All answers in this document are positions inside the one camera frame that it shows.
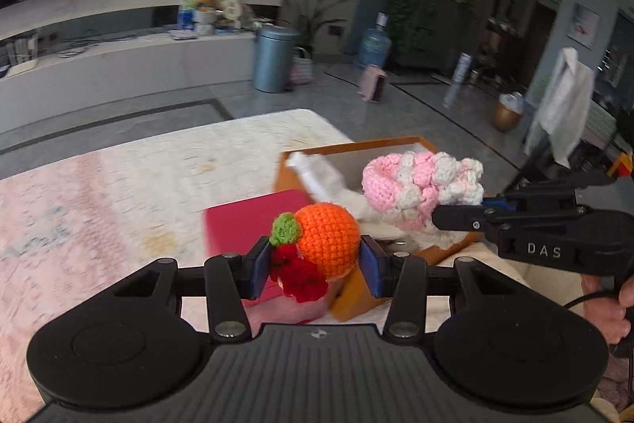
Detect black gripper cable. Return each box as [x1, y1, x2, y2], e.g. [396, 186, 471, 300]
[565, 287, 617, 312]

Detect pink woven bag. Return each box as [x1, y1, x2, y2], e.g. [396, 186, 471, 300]
[290, 48, 316, 86]

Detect printed picture board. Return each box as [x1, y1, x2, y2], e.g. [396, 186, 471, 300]
[179, 0, 243, 36]

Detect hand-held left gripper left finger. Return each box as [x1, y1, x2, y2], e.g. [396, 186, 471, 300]
[106, 235, 272, 343]

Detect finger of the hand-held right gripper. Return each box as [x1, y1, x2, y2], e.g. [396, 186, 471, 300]
[481, 174, 616, 220]
[431, 204, 527, 234]

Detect white router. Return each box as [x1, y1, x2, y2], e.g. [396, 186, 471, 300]
[5, 34, 40, 74]

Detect framed wall picture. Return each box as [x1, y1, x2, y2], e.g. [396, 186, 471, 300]
[567, 3, 601, 50]

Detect pink and white crochet toy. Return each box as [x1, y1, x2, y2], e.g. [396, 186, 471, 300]
[361, 150, 485, 233]

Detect person's right hand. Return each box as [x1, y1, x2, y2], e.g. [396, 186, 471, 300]
[581, 276, 634, 345]

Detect dark cabinet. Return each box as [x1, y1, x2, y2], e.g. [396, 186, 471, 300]
[396, 0, 477, 73]

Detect white satin cloth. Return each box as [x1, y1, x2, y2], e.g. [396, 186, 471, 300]
[287, 150, 367, 211]

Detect white marble media cabinet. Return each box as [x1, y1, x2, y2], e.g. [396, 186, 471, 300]
[0, 29, 258, 134]

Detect pink floor stool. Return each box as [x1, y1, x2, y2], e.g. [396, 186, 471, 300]
[357, 65, 388, 103]

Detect orange and red crochet toy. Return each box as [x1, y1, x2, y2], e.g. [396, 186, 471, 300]
[269, 201, 361, 304]

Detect gold pot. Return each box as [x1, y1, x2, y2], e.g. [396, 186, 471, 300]
[492, 92, 525, 133]

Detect orange box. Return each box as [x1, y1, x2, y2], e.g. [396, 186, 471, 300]
[275, 136, 483, 322]

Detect white lace tablecloth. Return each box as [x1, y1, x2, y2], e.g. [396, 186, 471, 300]
[0, 108, 496, 409]

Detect white hanging shirt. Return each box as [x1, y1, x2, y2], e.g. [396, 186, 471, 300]
[524, 47, 595, 168]

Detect blue water jug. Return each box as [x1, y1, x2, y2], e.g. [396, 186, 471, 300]
[357, 13, 393, 69]

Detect black cables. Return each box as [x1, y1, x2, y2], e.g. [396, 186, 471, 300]
[52, 28, 147, 58]

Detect long-leaved potted plant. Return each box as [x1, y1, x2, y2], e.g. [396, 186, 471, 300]
[275, 0, 358, 57]

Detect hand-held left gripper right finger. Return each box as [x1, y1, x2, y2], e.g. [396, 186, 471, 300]
[359, 235, 521, 342]

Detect grey trash can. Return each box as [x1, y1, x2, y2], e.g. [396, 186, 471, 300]
[254, 25, 300, 94]

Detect silver cylinder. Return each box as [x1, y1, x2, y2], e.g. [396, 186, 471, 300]
[442, 52, 472, 109]

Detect red box lid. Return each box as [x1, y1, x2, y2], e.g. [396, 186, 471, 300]
[203, 189, 342, 325]

